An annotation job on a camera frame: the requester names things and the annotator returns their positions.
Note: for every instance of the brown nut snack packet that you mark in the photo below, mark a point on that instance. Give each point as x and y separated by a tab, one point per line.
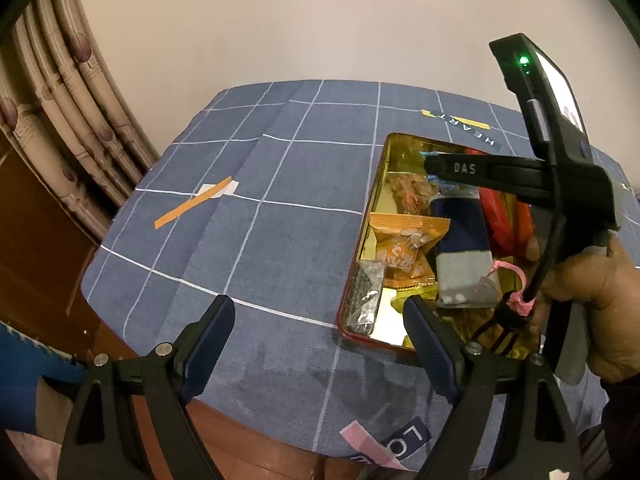
410	192

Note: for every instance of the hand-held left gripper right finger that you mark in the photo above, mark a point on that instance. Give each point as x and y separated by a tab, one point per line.
432	355

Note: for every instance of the person's right hand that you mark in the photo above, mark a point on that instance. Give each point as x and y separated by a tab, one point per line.
610	310

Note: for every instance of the white paper slip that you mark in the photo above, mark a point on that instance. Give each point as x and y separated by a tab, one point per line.
227	190

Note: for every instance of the orange snack packet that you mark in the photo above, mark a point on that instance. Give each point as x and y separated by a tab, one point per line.
405	245

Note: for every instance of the blue checkered tablecloth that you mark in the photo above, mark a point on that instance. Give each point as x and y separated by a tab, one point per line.
280	260

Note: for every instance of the blue candy wrapper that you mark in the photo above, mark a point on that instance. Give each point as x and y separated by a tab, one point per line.
452	187

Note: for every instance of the red snack packet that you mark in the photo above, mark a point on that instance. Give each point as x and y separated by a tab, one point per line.
495	215

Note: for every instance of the yellow candy packet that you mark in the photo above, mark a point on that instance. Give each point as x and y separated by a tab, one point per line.
400	304

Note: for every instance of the dark tea packet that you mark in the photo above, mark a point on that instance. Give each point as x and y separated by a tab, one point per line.
365	300

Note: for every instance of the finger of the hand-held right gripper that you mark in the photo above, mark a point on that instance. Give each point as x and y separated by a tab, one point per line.
465	167

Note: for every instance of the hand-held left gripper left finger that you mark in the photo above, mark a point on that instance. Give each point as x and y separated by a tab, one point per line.
210	345

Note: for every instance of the navy and white packet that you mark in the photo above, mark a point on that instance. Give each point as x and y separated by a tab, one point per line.
457	230

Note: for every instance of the red tin box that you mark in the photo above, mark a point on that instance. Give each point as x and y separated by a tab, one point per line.
400	150

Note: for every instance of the beige patterned curtain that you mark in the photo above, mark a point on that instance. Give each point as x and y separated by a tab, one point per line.
60	110

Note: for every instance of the orange tape strip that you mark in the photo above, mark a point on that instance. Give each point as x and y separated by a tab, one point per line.
192	204

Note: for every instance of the blue plastic sheet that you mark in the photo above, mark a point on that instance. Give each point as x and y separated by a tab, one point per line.
25	375

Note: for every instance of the pink-red cake packet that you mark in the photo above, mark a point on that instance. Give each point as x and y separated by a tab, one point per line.
525	230

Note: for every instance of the brown wooden panel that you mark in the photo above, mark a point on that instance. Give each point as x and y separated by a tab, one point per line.
40	270

